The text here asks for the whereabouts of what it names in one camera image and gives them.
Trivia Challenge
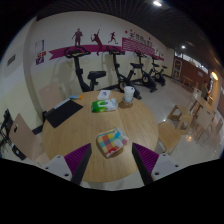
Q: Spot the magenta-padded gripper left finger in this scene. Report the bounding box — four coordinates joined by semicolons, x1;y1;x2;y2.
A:
41;143;93;186

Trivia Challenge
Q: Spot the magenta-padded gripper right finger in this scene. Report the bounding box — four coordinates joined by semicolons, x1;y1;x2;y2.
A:
131;142;184;186

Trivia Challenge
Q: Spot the colourful checked towel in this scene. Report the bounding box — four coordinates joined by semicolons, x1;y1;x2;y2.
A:
96;127;130;159

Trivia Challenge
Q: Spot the light wooden chair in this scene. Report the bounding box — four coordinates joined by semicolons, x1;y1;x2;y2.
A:
38;82;64;111
8;113;44;161
157;120;183;155

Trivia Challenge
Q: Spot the black rectangular mat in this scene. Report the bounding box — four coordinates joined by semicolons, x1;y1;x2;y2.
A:
44;99;84;129

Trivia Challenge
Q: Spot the brown round coaster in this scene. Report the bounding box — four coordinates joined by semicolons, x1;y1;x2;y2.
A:
118;99;134;109

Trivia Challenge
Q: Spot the green wet wipes pack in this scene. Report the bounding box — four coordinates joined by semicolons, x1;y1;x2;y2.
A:
91;97;119;113

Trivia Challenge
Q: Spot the white paper cup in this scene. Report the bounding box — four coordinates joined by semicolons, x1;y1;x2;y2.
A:
123;85;136;103

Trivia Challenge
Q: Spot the person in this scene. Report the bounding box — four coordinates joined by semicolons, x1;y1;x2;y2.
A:
200;80;210;101

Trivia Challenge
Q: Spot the small white tissue pack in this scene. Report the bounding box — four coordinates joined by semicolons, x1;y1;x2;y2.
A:
96;89;112;100

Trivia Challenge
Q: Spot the black exercise bike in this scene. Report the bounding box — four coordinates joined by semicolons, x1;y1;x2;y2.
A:
149;54;169;87
64;45;107;93
129;49;158;93
105;45;143;100

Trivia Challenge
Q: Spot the grey wall vent plate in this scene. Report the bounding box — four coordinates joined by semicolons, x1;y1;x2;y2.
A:
6;54;17;67

